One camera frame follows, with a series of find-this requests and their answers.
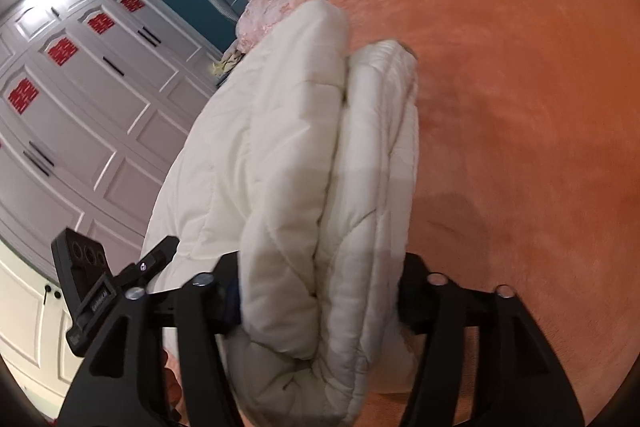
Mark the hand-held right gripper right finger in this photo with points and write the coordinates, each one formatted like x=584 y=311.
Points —
x=407 y=307

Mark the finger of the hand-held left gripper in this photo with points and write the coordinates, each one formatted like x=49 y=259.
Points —
x=152 y=264

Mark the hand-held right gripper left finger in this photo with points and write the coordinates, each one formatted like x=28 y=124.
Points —
x=231 y=307

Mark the white quilted coat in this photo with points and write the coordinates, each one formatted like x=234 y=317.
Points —
x=280 y=132

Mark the white panelled wardrobe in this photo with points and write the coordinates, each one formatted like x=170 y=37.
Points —
x=90 y=132

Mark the red paper cutout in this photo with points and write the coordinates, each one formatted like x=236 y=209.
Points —
x=61 y=51
x=131 y=3
x=101 y=24
x=22 y=93

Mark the pale yellow cloth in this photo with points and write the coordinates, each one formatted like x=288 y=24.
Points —
x=226 y=64

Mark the orange bed blanket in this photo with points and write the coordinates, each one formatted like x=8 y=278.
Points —
x=525 y=107

